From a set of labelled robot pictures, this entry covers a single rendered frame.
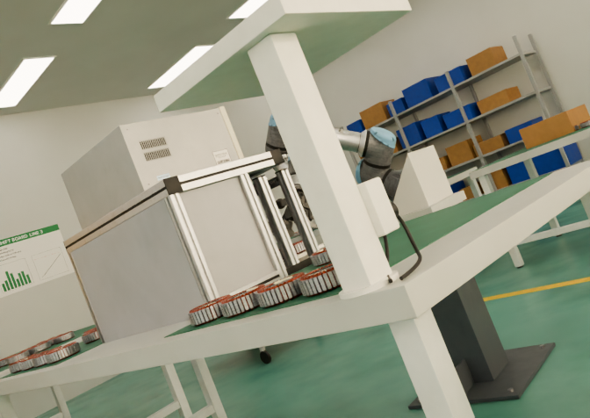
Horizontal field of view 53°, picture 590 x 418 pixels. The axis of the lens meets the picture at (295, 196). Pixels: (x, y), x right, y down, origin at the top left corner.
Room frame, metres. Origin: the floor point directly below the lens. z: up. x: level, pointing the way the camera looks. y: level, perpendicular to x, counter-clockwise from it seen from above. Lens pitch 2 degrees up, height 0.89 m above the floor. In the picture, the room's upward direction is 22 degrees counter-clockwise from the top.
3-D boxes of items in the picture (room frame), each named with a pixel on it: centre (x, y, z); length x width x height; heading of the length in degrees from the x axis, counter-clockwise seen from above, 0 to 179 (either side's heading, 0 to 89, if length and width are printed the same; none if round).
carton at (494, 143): (8.07, -2.77, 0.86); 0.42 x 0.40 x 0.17; 45
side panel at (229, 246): (1.64, 0.21, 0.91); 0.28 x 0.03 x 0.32; 135
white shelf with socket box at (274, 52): (1.10, -0.08, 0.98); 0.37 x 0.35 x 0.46; 45
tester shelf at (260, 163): (1.93, 0.39, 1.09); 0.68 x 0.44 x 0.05; 45
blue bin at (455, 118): (8.23, -2.59, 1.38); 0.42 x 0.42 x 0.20; 44
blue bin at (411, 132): (8.80, -2.01, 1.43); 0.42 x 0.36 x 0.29; 133
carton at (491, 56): (7.83, -3.01, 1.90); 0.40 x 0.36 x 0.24; 137
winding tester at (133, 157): (1.93, 0.40, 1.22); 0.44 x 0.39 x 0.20; 45
